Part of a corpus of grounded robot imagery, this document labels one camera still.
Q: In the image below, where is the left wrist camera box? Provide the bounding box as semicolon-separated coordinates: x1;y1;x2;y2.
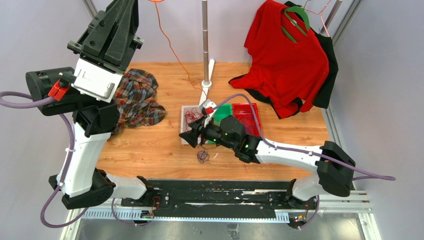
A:
71;58;123;103

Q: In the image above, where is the white plastic bin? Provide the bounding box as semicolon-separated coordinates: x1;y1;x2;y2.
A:
180;105;202;133

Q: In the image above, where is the green plastic bin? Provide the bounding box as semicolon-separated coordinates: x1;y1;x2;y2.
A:
209;103;233;126

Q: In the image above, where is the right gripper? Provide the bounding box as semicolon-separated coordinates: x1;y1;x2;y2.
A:
179;115;237;152

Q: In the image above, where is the red plastic bin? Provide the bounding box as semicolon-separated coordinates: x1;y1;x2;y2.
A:
232;103;260;137

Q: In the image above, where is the aluminium frame rail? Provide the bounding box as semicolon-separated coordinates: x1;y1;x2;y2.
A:
82;0;98;19

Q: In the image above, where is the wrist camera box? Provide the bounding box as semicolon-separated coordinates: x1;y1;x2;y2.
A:
199;99;218;127
71;58;123;103

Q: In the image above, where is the red t-shirt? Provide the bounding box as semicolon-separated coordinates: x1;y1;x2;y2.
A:
228;0;330;119

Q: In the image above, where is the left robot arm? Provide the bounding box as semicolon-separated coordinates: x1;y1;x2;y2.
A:
25;0;153;210

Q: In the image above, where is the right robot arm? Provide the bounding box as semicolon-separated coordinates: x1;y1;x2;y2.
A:
179;116;356;209

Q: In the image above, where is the pink wire hanger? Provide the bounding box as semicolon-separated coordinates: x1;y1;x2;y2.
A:
302;0;332;38

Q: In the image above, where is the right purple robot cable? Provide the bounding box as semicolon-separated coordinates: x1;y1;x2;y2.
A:
211;93;397;230

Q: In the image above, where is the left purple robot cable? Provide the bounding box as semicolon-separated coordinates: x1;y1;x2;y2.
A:
0;80;157;229

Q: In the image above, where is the plaid shirt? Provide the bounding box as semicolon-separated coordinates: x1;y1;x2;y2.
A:
112;68;167;135

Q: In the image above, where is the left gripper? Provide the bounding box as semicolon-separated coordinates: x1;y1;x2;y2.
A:
66;0;144;85

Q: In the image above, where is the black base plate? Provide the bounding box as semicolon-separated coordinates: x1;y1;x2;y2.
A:
118;179;316;220

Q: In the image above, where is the green hanger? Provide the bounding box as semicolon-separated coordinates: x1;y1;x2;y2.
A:
281;6;311;43

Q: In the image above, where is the clothes rack pole with base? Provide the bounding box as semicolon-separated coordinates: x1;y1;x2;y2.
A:
199;0;215;104

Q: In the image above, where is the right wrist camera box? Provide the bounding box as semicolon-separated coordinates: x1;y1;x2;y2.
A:
199;99;218;127

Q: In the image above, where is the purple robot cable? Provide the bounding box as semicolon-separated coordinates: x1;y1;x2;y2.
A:
0;80;157;229
211;93;397;230

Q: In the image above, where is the black t-shirt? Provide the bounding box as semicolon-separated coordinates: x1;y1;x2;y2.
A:
245;0;339;110

